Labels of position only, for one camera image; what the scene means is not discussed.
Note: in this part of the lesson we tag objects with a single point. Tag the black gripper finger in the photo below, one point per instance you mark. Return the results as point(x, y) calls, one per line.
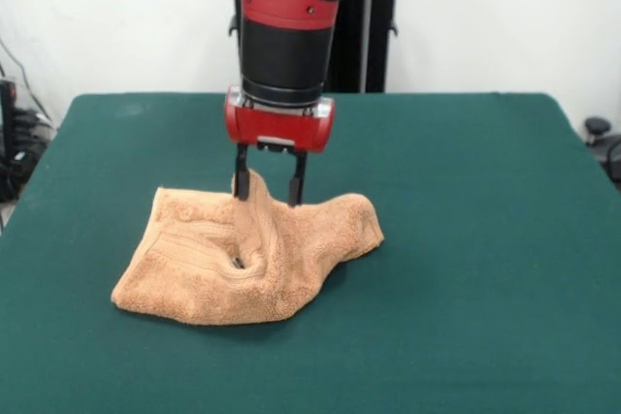
point(295, 186)
point(241, 181)

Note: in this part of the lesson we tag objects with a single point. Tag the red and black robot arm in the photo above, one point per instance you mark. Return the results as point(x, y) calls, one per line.
point(286, 45)

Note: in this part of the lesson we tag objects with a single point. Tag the dark green table cloth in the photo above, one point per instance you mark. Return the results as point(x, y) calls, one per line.
point(461, 264)

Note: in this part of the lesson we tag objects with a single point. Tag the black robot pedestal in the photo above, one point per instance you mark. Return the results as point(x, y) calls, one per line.
point(369, 21)

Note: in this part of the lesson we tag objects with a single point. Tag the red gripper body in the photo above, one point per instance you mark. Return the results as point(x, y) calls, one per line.
point(276, 128)

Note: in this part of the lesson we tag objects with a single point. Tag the tan terry towel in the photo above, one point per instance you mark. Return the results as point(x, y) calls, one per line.
point(194, 288)

